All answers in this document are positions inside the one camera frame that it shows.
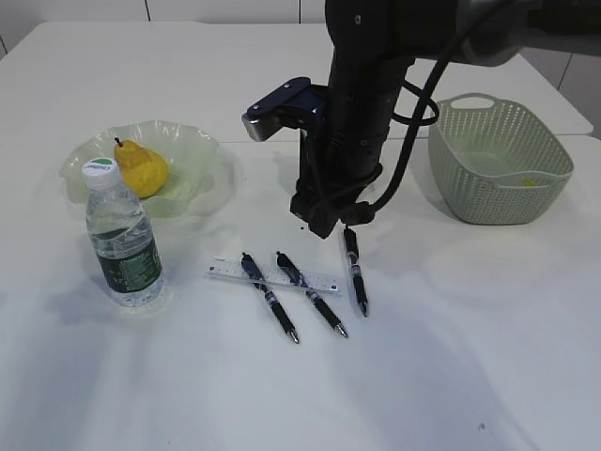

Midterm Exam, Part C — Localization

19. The black pen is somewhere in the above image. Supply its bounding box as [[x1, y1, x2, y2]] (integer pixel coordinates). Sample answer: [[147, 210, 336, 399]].
[[343, 226, 369, 318], [240, 253, 300, 344], [276, 251, 348, 338]]

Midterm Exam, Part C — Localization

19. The yellow pear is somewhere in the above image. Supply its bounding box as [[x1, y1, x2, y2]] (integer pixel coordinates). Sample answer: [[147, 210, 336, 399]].
[[114, 137, 169, 199]]

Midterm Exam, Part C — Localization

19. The black cable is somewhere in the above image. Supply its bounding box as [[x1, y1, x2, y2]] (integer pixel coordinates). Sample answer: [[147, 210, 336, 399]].
[[370, 0, 513, 212]]

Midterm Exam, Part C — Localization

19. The black pen right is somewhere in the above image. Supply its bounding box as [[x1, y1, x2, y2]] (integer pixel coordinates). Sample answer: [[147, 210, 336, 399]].
[[343, 226, 369, 318]]

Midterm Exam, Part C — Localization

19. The green wavy glass plate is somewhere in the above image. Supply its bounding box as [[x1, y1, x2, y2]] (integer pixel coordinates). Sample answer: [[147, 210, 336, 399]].
[[59, 120, 221, 218]]

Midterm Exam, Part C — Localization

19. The clear plastic water bottle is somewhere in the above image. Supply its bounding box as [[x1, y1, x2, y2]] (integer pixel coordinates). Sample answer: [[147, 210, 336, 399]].
[[82, 157, 163, 308]]

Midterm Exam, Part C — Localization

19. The black pen middle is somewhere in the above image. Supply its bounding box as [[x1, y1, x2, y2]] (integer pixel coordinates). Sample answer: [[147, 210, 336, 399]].
[[276, 251, 348, 338]]

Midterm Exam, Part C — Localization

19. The green plastic woven basket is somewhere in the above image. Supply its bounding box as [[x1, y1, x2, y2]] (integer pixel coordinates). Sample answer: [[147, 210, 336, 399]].
[[428, 93, 575, 226]]

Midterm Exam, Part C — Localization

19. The black pen left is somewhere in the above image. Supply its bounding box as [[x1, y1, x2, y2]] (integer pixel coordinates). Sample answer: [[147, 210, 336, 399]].
[[240, 253, 300, 344]]

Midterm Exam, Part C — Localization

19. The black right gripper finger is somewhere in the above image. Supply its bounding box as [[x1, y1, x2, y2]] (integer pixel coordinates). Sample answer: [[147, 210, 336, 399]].
[[340, 201, 376, 227], [306, 207, 339, 239]]

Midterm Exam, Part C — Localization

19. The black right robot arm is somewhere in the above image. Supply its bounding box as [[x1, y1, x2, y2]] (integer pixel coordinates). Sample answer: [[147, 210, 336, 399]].
[[290, 1, 600, 238]]

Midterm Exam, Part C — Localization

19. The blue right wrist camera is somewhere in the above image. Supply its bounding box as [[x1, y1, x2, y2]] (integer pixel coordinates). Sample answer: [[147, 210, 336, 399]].
[[241, 77, 328, 142]]

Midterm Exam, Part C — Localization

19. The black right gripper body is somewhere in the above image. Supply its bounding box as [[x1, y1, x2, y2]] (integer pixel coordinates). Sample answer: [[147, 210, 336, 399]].
[[290, 55, 413, 223]]

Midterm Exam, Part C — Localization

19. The clear plastic ruler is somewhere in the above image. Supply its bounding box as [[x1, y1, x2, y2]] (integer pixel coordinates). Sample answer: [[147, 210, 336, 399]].
[[206, 257, 346, 295]]

